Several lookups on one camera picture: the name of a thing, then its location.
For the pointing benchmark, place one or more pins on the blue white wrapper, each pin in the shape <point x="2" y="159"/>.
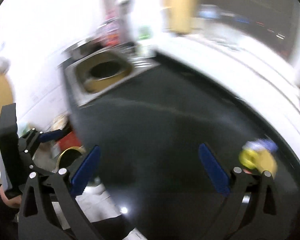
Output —
<point x="263" y="145"/>

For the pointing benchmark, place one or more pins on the red plastic container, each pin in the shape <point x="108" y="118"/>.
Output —
<point x="66" y="141"/>

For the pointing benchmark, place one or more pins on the yellow sponge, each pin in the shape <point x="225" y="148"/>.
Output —
<point x="267" y="163"/>

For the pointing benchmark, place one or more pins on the person's left hand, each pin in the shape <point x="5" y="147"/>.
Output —
<point x="11" y="201"/>

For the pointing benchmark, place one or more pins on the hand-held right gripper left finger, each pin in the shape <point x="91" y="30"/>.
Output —
<point x="86" y="170"/>

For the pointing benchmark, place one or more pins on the red printed packet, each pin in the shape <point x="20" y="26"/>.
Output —
<point x="108" y="30"/>

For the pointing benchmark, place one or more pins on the metal faucet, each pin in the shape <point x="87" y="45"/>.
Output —
<point x="125" y="20"/>

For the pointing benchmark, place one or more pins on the yellow tape roll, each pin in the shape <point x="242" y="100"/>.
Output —
<point x="248" y="158"/>

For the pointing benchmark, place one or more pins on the round yellow-rimmed bin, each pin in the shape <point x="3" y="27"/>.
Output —
<point x="68" y="157"/>

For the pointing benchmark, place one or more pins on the tan round board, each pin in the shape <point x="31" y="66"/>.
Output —
<point x="0" y="92"/>

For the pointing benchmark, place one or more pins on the green pump soap bottle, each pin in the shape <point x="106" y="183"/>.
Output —
<point x="145" y="40"/>

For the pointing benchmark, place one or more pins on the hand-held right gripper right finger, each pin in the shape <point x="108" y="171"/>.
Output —
<point x="213" y="168"/>

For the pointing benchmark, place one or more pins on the floral bowl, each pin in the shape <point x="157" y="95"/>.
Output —
<point x="61" y="122"/>

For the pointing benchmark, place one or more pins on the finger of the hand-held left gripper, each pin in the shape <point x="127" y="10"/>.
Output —
<point x="51" y="135"/>

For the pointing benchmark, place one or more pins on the person's left forearm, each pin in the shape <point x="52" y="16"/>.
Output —
<point x="0" y="220"/>

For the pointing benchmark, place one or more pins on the steel sink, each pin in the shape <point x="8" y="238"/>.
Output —
<point x="102" y="72"/>

